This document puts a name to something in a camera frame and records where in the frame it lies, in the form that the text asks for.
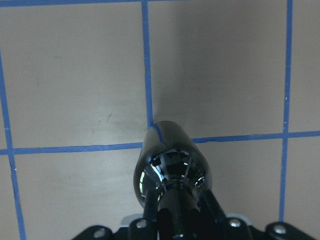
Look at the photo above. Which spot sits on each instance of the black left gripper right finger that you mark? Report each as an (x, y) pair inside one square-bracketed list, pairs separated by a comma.
[(215, 225)]

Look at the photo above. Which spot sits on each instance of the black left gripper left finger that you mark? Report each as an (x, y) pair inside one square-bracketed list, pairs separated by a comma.
[(146, 227)]

